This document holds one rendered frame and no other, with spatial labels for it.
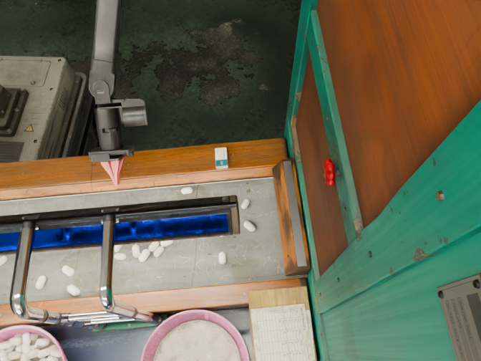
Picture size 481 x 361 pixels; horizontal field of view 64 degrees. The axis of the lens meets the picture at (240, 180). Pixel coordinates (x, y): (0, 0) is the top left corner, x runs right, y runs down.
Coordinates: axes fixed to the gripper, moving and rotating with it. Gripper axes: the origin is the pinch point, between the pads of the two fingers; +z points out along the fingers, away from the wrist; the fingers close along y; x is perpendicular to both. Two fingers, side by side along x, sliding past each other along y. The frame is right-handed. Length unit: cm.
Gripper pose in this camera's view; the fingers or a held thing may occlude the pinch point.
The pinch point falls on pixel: (117, 182)
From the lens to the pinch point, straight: 108.0
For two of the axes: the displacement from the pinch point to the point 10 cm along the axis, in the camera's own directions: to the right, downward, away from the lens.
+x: -0.3, -2.8, 9.6
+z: 0.5, 9.6, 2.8
